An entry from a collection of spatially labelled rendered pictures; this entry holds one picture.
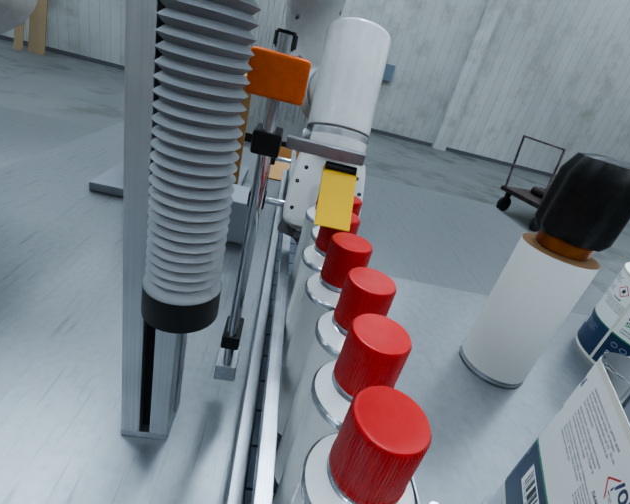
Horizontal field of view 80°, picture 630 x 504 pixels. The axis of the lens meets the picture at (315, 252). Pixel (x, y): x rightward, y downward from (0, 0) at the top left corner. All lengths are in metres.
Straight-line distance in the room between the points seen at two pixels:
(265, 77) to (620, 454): 0.31
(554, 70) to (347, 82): 9.97
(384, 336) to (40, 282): 0.55
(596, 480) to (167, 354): 0.31
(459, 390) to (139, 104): 0.46
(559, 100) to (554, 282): 10.15
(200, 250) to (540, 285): 0.42
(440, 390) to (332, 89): 0.39
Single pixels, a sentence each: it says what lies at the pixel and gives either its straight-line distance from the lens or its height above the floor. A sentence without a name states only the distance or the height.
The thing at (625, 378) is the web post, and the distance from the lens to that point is 0.32.
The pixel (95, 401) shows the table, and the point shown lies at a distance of 0.49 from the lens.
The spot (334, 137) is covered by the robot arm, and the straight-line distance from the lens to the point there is 0.49.
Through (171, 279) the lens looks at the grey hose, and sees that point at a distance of 0.17.
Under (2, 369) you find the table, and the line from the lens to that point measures 0.54.
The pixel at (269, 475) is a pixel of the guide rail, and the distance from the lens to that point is 0.28.
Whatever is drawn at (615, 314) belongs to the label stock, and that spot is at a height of 0.96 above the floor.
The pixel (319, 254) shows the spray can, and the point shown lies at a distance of 0.34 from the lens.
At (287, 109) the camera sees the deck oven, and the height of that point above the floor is 0.52.
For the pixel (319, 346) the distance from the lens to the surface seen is 0.26.
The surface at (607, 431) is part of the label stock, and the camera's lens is 0.30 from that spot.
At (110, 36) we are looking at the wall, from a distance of 9.66.
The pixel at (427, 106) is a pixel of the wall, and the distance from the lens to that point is 9.36.
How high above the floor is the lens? 1.20
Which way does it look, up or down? 27 degrees down
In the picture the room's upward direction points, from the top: 15 degrees clockwise
